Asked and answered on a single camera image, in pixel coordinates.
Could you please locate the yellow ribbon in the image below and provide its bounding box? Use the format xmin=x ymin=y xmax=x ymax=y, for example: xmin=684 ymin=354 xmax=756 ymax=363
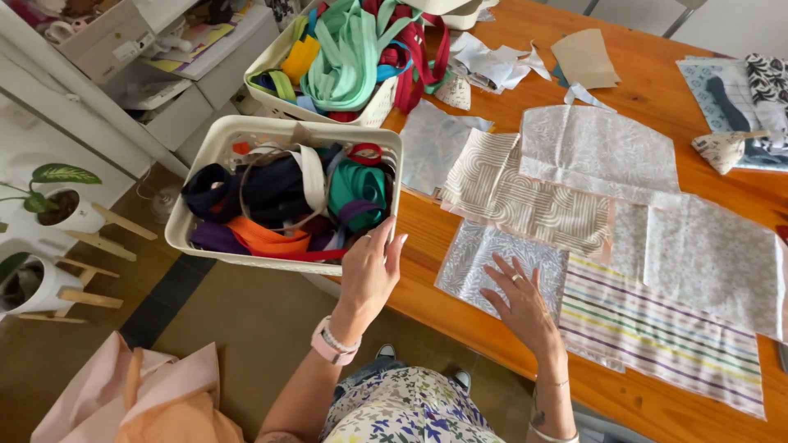
xmin=281 ymin=35 xmax=321 ymax=86

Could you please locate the grey leaf-print fabric piece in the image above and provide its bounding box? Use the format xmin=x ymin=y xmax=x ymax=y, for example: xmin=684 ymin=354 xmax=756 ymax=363
xmin=434 ymin=219 xmax=570 ymax=322

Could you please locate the white pot with leafy plant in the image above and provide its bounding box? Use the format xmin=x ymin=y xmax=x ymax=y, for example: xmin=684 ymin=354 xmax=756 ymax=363
xmin=0 ymin=162 xmax=159 ymax=263

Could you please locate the white fabric strip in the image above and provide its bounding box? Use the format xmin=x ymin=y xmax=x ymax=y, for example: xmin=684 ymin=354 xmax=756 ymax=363
xmin=563 ymin=82 xmax=618 ymax=113

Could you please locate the white leaf-print fabric piece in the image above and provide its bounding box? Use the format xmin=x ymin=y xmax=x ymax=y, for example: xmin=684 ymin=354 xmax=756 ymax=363
xmin=519 ymin=104 xmax=680 ymax=206

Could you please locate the orange ribbon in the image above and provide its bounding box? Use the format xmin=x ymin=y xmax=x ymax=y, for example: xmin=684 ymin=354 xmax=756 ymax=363
xmin=224 ymin=215 xmax=312 ymax=256

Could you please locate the white basket of bright ribbons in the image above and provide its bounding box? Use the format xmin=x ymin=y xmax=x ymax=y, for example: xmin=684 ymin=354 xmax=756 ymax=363
xmin=244 ymin=0 xmax=401 ymax=128

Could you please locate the white pot on wooden stand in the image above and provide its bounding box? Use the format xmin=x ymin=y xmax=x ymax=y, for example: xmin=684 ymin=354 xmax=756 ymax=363
xmin=0 ymin=251 xmax=124 ymax=325

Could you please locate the silver bangle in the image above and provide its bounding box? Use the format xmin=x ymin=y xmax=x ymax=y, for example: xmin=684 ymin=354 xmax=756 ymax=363
xmin=528 ymin=422 xmax=581 ymax=443

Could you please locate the purple ribbon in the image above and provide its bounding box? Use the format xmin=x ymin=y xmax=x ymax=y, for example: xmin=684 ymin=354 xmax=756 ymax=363
xmin=190 ymin=221 xmax=250 ymax=255

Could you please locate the person's left hand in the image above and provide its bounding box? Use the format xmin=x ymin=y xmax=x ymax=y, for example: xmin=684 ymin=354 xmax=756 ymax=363
xmin=329 ymin=215 xmax=409 ymax=345

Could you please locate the tan fabric piece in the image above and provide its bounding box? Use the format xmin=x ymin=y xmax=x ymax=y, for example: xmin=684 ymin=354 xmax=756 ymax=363
xmin=550 ymin=28 xmax=622 ymax=91

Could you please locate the silvery pale blue fabric piece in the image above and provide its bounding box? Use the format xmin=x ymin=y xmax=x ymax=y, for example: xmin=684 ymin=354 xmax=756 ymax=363
xmin=399 ymin=98 xmax=495 ymax=199

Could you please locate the pink wristwatch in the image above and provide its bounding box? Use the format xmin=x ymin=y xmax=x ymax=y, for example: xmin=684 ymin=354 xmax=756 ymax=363
xmin=310 ymin=315 xmax=359 ymax=368

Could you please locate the white shelf unit with clutter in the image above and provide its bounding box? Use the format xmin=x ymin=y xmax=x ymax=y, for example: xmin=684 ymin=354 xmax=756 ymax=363
xmin=0 ymin=0 xmax=282 ymax=180

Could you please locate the heap of white paper scraps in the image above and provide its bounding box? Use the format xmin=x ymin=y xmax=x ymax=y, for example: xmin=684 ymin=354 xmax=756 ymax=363
xmin=448 ymin=30 xmax=553 ymax=95

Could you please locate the pile of blue patterned fabrics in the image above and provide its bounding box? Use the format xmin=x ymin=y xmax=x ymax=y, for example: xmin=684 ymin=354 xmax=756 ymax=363
xmin=676 ymin=53 xmax=788 ymax=173

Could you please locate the teal green ribbon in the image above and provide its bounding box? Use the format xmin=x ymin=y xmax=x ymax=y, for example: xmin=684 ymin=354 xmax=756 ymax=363
xmin=328 ymin=159 xmax=389 ymax=233

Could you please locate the person's right hand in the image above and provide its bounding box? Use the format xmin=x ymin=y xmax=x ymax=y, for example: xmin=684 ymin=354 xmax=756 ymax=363
xmin=479 ymin=252 xmax=565 ymax=365

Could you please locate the dark red webbing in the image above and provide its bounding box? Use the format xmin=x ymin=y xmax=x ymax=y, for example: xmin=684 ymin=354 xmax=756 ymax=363
xmin=363 ymin=0 xmax=451 ymax=114

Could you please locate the person's floral dress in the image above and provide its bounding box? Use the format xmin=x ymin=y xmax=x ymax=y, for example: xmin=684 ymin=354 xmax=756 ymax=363
xmin=319 ymin=367 xmax=507 ymax=443

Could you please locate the small white floor fan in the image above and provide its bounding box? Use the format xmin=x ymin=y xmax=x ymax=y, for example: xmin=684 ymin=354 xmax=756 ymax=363
xmin=149 ymin=183 xmax=183 ymax=226

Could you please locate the navy webbing bundle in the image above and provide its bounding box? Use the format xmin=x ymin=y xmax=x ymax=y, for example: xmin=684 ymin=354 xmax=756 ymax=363
xmin=181 ymin=148 xmax=342 ymax=225

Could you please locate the mint green ribbon bundle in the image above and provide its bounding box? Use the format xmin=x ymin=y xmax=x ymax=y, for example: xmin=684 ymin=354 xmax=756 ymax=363
xmin=300 ymin=0 xmax=422 ymax=113

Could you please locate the red ribbon roll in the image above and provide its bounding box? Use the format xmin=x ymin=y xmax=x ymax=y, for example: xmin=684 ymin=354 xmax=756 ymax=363
xmin=346 ymin=143 xmax=384 ymax=166

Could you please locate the cream webbing strap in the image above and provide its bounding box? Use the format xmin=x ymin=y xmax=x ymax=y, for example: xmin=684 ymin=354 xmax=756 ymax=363
xmin=239 ymin=143 xmax=330 ymax=233

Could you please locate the white bead bracelet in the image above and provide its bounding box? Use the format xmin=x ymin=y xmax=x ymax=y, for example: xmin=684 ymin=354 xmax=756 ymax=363
xmin=321 ymin=325 xmax=363 ymax=355

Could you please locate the small patterned cone pouch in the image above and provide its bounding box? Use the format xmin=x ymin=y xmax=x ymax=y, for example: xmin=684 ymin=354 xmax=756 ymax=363
xmin=433 ymin=74 xmax=472 ymax=112

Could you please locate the cream patterned triangle pouch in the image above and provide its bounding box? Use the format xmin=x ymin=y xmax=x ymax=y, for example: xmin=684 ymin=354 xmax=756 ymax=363
xmin=691 ymin=130 xmax=772 ymax=176

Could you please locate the white basket of dark ribbons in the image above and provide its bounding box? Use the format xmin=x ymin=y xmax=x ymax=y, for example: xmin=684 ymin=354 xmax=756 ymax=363
xmin=164 ymin=115 xmax=404 ymax=276

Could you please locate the pale grey speckled fabric piece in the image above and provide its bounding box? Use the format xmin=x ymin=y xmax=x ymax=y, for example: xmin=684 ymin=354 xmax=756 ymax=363
xmin=608 ymin=200 xmax=651 ymax=282

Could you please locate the beige arch-pattern fabric piece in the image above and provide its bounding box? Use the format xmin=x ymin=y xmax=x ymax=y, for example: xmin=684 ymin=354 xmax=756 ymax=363
xmin=441 ymin=128 xmax=614 ymax=263

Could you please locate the rainbow-striped fabric piece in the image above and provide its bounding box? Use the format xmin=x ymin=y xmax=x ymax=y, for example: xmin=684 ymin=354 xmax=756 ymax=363
xmin=558 ymin=255 xmax=767 ymax=422

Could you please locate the white dotted fabric piece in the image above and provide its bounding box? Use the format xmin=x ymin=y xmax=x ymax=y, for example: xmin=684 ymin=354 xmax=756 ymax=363
xmin=643 ymin=191 xmax=788 ymax=343

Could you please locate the pink and peach fabric heap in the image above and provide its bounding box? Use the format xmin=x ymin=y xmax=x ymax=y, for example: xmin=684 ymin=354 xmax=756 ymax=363
xmin=30 ymin=331 xmax=245 ymax=443

